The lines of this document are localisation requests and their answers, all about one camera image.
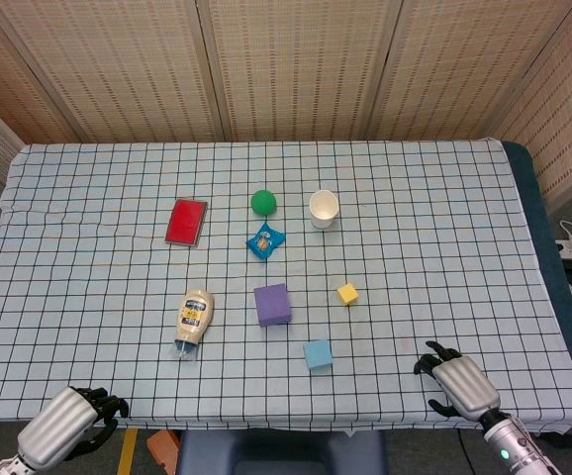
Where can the green ball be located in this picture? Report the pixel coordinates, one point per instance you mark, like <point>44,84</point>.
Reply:
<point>263,202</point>

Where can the beige woven folding screen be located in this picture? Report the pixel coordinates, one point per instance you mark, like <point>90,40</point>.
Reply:
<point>291,64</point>

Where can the light blue checkered tablecloth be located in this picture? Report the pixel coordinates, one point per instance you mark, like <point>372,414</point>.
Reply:
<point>93,297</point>

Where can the orange object on floor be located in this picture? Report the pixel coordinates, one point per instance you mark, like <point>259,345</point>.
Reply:
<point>162,447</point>

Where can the dark blue padded table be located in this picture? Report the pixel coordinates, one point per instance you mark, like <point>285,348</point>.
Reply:
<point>538,208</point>

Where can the small yellow foam cube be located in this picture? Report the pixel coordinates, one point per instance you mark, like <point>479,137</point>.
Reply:
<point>348,294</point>

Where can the white paper cup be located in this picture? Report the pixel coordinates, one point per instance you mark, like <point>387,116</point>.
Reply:
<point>323,210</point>

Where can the red flat case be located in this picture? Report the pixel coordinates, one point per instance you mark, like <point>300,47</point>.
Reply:
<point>185,221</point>

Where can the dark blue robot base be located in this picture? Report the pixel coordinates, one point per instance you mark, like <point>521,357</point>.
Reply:
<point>281,452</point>

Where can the large purple foam cube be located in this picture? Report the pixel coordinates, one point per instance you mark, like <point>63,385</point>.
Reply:
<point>272,306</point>

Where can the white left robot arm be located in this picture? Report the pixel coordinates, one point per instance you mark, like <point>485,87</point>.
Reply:
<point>11,467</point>

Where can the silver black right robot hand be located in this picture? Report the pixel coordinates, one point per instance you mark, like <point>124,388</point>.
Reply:
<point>466,386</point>

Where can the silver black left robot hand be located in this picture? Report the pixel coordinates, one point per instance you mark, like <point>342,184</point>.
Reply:
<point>58,425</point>

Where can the mayonnaise squeeze bottle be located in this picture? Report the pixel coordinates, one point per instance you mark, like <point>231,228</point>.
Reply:
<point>196,314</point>

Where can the medium light blue foam cube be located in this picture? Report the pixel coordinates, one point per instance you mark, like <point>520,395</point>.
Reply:
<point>317,356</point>

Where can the blue snack packet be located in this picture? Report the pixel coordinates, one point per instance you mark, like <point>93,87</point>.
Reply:
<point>264,241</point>

